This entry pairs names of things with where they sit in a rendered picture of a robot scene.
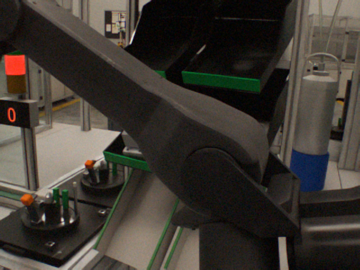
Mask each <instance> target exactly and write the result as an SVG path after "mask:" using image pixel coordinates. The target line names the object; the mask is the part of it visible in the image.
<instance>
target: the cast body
mask: <svg viewBox="0 0 360 270"><path fill-rule="evenodd" d="M121 135H122V138H123V141H124V144H125V148H124V150H123V154H124V156H125V157H128V158H133V159H137V160H142V161H146V160H145V158H144V157H143V155H142V154H141V151H140V149H139V147H138V146H137V144H136V143H135V142H134V140H133V139H132V137H131V136H129V135H128V134H127V133H126V132H125V131H124V132H123V133H122V134H121Z"/></svg>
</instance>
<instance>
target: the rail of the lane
mask: <svg viewBox="0 0 360 270"><path fill-rule="evenodd" d="M0 266H1V267H4V270H63V269H59V268H56V267H53V266H50V265H46V264H44V263H41V262H38V261H35V260H31V259H28V258H26V251H23V250H21V249H18V248H16V247H13V246H9V245H4V246H3V249H0Z"/></svg>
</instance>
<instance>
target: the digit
mask: <svg viewBox="0 0 360 270"><path fill-rule="evenodd" d="M4 107H5V120H6V124H13V125H19V113H18V105H17V103H9V102H4Z"/></svg>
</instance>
